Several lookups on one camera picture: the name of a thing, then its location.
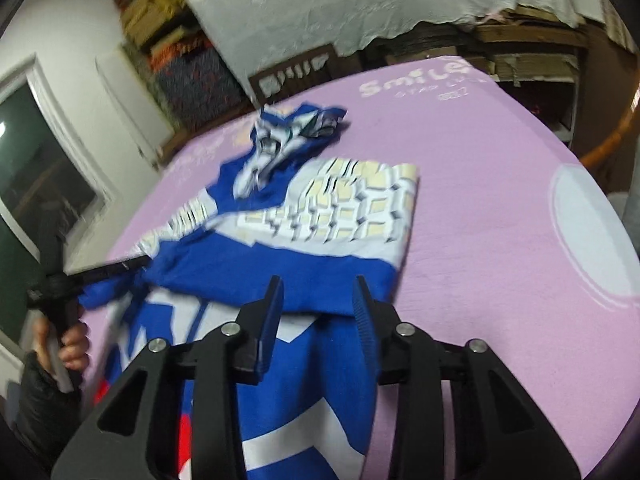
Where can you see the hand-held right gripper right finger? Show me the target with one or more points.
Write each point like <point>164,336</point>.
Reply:
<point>367,330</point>

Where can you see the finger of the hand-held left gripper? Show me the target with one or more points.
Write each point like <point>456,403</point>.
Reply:
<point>110,270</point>

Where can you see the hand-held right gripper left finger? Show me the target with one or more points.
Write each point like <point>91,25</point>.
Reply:
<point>267,330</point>

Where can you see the blue red white zip hoodie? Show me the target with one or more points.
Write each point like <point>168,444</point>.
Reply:
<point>320,240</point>

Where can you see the person's left forearm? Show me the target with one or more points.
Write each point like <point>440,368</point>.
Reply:
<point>40,405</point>

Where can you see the person's left hand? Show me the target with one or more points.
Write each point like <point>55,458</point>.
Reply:
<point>77,352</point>

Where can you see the white framed window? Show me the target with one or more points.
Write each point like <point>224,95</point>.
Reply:
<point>35,170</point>

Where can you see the pink printed blanket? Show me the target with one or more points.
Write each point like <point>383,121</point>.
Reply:
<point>490,260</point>

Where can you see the white board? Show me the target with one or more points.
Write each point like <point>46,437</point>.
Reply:
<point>125,105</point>

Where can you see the orange patterned box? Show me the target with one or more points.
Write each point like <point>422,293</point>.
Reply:
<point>175,52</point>

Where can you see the stack of cardboard boxes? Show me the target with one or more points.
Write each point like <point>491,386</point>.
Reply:
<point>150,15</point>

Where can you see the dark wooden chair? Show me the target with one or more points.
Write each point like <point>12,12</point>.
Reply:
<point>334,65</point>

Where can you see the person's grey trouser leg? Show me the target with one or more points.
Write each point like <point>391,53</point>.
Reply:
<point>627,210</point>

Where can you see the rattan chair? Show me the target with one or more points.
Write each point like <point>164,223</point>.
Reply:
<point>610,145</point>

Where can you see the white lace cloth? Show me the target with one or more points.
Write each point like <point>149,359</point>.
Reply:
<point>350,5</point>

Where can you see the wooden shelf with planks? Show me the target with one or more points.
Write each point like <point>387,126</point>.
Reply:
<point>540,35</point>

